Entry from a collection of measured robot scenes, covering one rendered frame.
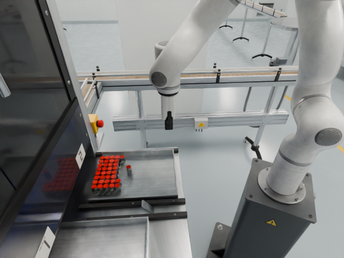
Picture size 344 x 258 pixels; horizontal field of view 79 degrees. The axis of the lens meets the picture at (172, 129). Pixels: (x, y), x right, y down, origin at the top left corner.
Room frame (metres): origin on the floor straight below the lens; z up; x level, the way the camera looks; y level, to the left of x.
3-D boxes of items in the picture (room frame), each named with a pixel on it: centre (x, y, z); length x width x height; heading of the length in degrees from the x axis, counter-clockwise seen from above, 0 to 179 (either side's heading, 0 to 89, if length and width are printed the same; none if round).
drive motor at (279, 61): (1.84, -0.99, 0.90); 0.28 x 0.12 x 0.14; 4
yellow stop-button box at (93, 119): (0.84, 0.40, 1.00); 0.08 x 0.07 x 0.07; 94
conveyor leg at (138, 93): (1.55, 0.27, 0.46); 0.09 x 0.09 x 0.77; 4
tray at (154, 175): (0.60, 0.15, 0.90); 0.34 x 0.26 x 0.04; 94
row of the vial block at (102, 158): (0.59, 0.31, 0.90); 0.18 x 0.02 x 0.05; 3
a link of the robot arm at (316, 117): (0.54, -0.46, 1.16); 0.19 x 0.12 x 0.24; 167
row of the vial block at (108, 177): (0.60, 0.26, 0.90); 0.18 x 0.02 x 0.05; 4
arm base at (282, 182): (0.57, -0.47, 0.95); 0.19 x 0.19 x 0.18
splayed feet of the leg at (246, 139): (1.63, -0.87, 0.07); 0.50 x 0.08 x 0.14; 4
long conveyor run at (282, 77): (1.58, -0.12, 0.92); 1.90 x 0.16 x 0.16; 94
